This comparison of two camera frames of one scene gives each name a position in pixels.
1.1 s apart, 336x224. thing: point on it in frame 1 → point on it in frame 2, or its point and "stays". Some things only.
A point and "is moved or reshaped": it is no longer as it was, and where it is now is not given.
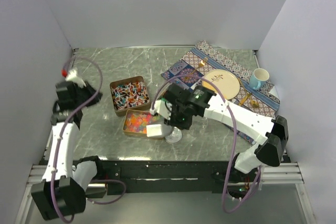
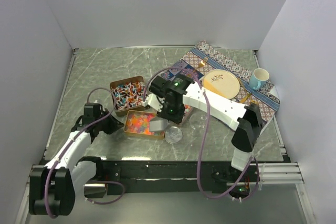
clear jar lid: [175, 136] stays
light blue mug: [258, 78] stays
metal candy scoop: [158, 130] is moved or reshaped
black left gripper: [91, 91] → [114, 125]
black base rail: [203, 176] stays
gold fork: [202, 63] stays
